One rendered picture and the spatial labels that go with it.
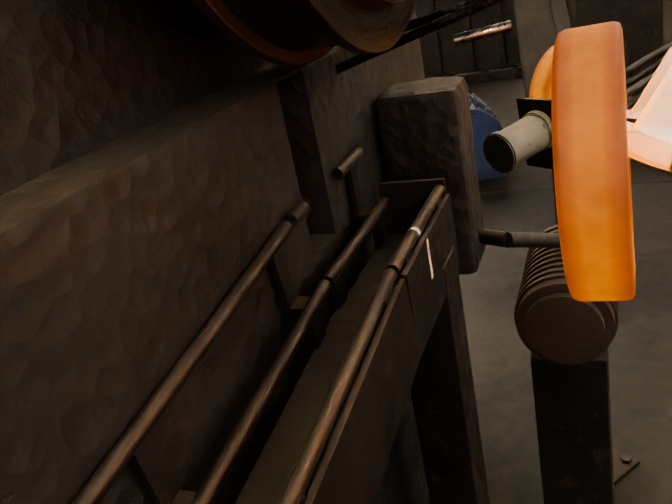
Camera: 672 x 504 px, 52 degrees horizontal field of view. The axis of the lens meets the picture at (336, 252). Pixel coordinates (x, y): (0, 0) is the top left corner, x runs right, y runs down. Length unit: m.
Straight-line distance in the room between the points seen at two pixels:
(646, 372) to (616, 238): 1.33
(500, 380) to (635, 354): 0.31
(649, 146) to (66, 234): 0.31
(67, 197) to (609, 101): 0.28
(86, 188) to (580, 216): 0.26
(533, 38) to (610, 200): 3.05
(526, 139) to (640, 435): 0.73
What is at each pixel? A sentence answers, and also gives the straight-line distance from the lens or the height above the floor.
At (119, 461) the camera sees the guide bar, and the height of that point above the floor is 0.73.
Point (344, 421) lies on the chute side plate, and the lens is 0.46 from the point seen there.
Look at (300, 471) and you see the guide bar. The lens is 0.42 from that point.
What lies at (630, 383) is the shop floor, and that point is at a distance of 1.65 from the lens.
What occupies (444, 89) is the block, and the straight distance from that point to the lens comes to 0.81.
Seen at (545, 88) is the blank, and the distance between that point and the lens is 1.04.
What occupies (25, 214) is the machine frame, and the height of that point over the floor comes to 0.87.
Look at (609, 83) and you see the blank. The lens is 0.36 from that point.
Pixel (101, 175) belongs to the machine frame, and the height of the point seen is 0.87.
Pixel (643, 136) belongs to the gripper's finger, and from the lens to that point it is 0.39.
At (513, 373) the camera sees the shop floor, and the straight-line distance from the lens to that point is 1.68.
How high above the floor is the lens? 0.96
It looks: 23 degrees down
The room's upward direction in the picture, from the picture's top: 12 degrees counter-clockwise
